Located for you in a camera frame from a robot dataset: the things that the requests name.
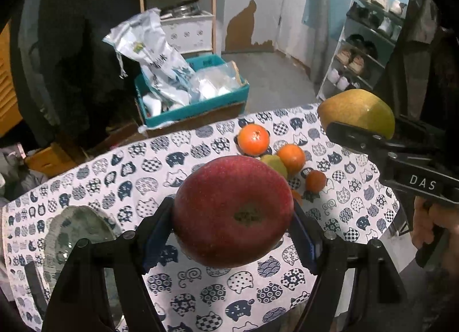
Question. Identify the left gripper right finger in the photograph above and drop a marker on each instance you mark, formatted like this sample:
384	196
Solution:
377	288

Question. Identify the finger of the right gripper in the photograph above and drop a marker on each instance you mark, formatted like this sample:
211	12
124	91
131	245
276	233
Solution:
358	140

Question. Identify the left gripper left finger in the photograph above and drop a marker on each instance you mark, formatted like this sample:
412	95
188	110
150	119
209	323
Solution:
79	301

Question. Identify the green pear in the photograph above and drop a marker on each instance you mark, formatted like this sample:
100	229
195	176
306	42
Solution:
359	108

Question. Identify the red apple front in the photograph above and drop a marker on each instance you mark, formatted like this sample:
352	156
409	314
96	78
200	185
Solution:
232	211

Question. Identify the right hand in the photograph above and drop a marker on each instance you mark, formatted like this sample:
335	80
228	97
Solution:
426	218

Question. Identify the small mandarin right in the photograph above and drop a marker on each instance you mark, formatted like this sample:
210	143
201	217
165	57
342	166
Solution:
315	181

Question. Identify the small mandarin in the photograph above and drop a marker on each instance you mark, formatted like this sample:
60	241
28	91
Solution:
297	197
315	181

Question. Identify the glass plate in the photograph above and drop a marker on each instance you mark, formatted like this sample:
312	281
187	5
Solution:
66	229

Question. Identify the small mandarin middle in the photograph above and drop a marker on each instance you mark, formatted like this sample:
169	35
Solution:
297	197

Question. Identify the yellow pear centre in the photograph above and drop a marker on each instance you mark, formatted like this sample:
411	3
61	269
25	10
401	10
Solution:
275	162

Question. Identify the large orange mandarin top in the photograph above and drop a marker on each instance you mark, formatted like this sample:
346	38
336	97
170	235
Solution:
253	140

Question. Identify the shoe rack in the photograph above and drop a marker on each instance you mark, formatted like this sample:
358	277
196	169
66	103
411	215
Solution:
366	41

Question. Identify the grey clothes pile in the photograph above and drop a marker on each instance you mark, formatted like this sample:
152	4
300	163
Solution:
16	177

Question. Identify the teal cardboard box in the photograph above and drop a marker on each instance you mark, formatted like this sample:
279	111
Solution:
191	110

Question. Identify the clear plastic bag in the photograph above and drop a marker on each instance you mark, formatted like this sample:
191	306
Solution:
216	81

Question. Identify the white printed plastic bag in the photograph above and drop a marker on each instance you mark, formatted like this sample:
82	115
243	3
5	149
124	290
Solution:
142	39

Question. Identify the white patterned storage box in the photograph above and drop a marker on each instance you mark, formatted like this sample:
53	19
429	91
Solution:
190	34

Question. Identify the wooden louvred wardrobe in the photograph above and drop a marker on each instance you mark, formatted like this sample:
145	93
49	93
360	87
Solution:
9	109

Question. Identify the steel pot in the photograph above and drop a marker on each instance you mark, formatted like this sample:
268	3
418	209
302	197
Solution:
184	9

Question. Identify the black hanging jacket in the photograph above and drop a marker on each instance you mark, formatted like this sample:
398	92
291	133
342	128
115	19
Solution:
69	83

